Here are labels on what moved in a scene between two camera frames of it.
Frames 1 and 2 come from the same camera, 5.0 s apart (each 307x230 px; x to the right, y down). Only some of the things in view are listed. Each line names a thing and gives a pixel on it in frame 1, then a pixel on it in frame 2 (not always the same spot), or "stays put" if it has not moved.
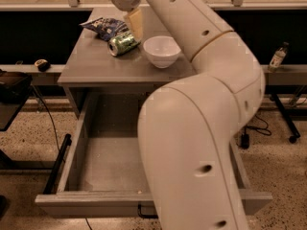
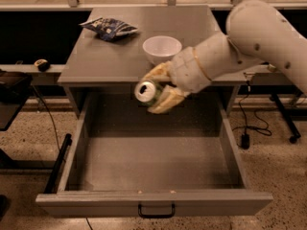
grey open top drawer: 104,174 stays put
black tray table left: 14,87 stays put
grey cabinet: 91,65 stays put
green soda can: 123,43 to 148,93
